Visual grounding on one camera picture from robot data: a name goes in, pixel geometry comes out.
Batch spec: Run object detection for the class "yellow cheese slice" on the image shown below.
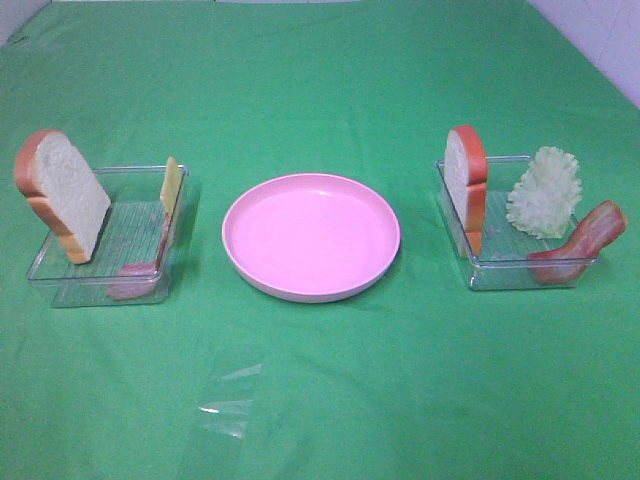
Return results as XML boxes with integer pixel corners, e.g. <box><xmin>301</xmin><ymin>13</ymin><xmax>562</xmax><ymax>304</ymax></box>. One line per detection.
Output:
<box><xmin>159</xmin><ymin>156</ymin><xmax>183</xmax><ymax>220</ymax></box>

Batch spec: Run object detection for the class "green tablecloth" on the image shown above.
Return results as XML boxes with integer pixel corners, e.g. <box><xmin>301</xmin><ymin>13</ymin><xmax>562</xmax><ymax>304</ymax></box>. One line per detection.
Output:
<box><xmin>1</xmin><ymin>1</ymin><xmax>639</xmax><ymax>479</ymax></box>

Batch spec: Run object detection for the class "left clear plastic tray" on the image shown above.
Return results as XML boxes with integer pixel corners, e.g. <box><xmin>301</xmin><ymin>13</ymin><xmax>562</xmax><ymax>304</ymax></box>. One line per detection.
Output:
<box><xmin>26</xmin><ymin>164</ymin><xmax>189</xmax><ymax>308</ymax></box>

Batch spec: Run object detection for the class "bacon strip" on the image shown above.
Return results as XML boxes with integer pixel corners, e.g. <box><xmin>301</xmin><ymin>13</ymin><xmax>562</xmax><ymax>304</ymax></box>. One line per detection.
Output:
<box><xmin>528</xmin><ymin>200</ymin><xmax>628</xmax><ymax>285</ymax></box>
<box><xmin>106</xmin><ymin>214</ymin><xmax>171</xmax><ymax>301</ymax></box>

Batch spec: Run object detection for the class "green lettuce leaf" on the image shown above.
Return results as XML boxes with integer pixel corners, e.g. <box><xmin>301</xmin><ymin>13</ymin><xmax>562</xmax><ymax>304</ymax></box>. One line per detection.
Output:
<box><xmin>506</xmin><ymin>146</ymin><xmax>582</xmax><ymax>239</ymax></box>

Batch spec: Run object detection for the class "bread slice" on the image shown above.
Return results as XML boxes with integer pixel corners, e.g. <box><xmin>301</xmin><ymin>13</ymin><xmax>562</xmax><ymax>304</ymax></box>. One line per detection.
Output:
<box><xmin>14</xmin><ymin>129</ymin><xmax>111</xmax><ymax>264</ymax></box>
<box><xmin>444</xmin><ymin>125</ymin><xmax>489</xmax><ymax>255</ymax></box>

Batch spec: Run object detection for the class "pink round plate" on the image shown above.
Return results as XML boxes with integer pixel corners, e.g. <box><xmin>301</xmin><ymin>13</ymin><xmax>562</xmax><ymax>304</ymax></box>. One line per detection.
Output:
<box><xmin>221</xmin><ymin>173</ymin><xmax>401</xmax><ymax>303</ymax></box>

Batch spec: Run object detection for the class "clear plastic film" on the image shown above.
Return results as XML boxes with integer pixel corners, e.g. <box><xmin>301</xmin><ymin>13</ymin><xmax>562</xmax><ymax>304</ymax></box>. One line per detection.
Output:
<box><xmin>197</xmin><ymin>343</ymin><xmax>264</xmax><ymax>440</ymax></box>

